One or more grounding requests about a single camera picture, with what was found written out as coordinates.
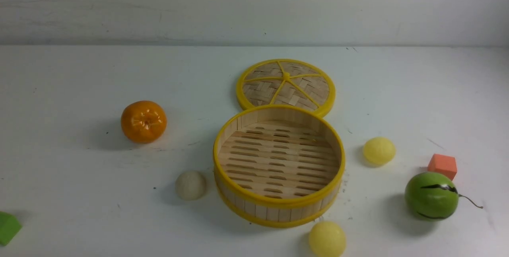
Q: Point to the white toy bun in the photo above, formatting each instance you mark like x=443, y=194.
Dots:
x=190, y=185

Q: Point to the yellow toy bun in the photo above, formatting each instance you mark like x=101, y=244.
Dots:
x=327, y=239
x=378, y=151

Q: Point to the woven bamboo steamer lid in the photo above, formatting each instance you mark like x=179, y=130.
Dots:
x=286, y=82

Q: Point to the bamboo steamer tray yellow rim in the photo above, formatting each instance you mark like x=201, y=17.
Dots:
x=278, y=166

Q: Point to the orange toy tangerine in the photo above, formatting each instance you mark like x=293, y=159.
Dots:
x=143, y=122

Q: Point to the green toy watermelon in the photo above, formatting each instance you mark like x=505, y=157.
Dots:
x=433, y=196

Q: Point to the orange foam cube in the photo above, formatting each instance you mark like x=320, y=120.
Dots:
x=443, y=164

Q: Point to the green foam block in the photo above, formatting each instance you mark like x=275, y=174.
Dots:
x=9, y=227

